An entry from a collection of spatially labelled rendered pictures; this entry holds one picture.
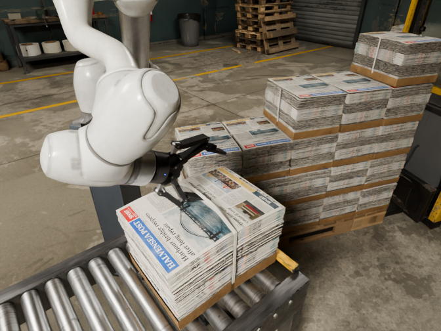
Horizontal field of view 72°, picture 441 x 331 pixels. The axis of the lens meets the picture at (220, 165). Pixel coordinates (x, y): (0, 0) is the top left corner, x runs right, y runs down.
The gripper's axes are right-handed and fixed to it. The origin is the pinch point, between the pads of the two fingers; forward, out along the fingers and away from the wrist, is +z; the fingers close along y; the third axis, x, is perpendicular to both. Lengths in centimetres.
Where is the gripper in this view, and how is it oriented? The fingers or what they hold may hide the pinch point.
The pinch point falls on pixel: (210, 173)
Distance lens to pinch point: 83.1
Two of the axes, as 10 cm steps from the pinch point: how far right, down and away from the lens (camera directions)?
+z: 6.9, 1.0, 7.2
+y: -3.7, 9.0, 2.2
